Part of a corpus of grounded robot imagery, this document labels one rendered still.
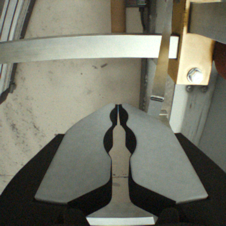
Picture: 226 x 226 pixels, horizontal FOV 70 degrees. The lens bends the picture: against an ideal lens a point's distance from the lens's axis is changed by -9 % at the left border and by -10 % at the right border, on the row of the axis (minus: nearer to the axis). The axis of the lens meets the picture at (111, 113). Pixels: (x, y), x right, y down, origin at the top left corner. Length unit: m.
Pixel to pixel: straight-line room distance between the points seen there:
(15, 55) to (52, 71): 0.95
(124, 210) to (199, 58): 0.26
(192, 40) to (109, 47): 0.11
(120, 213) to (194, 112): 0.42
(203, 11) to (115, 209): 0.30
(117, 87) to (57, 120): 0.53
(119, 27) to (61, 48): 0.79
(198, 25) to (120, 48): 0.10
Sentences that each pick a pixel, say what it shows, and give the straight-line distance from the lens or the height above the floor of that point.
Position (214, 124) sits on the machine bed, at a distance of 0.61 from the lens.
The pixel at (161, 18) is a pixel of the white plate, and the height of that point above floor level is 0.75.
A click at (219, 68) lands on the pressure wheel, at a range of 0.26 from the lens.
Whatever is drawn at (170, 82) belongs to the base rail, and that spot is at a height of 0.70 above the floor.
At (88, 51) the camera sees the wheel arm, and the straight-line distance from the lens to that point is 0.24.
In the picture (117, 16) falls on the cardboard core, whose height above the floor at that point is 0.08.
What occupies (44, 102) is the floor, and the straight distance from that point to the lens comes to 1.34.
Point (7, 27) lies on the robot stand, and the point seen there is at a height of 0.23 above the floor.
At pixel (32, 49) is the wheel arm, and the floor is 0.86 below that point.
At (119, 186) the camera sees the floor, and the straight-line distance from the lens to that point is 1.87.
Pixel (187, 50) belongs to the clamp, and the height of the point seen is 0.87.
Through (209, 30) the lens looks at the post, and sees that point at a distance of 0.20.
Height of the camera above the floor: 1.10
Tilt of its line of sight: 59 degrees down
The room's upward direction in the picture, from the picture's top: 178 degrees counter-clockwise
